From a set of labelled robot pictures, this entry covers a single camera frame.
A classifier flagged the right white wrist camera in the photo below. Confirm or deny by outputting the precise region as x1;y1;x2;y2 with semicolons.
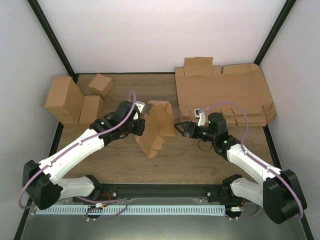
194;108;206;127

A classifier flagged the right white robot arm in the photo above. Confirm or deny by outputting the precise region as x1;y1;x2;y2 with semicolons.
174;112;307;224

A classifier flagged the stack of flat cardboard blanks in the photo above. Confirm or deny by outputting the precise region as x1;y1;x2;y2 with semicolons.
175;57;276;127

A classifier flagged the clear plastic sheet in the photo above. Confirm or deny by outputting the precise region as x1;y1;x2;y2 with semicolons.
21;199;308;240

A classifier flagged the small tilted cardboard box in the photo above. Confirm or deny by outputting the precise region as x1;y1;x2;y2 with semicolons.
88;73;114;99

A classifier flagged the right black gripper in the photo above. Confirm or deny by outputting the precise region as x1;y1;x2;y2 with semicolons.
174;121;217;143

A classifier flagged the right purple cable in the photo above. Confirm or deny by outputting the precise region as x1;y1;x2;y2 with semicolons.
201;101;305;222

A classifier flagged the tall folded cardboard box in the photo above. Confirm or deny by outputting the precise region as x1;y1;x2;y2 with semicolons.
44;76;84;127

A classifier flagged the light blue slotted cable duct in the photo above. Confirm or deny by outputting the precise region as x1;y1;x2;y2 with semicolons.
36;205;226;216

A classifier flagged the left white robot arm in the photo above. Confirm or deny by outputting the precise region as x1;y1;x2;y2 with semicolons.
22;100;146;210

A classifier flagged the black aluminium frame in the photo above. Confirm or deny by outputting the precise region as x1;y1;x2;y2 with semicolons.
13;0;315;240

